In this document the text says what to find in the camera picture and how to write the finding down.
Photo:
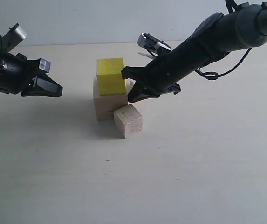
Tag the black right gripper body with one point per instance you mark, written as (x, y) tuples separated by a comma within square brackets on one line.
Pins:
[(197, 51)]

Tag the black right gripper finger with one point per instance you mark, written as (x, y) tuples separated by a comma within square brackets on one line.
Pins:
[(140, 91), (135, 73)]

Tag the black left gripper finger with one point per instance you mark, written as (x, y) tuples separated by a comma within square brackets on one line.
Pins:
[(42, 85)]

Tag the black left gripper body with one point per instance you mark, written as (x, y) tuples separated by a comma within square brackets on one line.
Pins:
[(16, 71)]

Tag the yellow wooden cube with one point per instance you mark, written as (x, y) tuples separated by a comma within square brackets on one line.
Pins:
[(109, 77)]

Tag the medium plain wooden cube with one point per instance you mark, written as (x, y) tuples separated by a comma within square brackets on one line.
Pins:
[(128, 120)]

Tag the large plain wooden cube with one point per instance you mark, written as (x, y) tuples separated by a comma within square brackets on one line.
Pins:
[(105, 105)]

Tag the small plain wooden cube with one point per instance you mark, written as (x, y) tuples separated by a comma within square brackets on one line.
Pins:
[(131, 84)]

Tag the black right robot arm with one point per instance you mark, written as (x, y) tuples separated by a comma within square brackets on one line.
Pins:
[(243, 28)]

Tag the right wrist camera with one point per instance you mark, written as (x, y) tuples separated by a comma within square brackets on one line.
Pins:
[(154, 46)]

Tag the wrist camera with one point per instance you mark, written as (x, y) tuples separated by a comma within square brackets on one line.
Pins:
[(13, 37), (154, 46)]

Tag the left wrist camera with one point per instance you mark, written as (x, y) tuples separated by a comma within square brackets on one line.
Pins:
[(13, 37)]

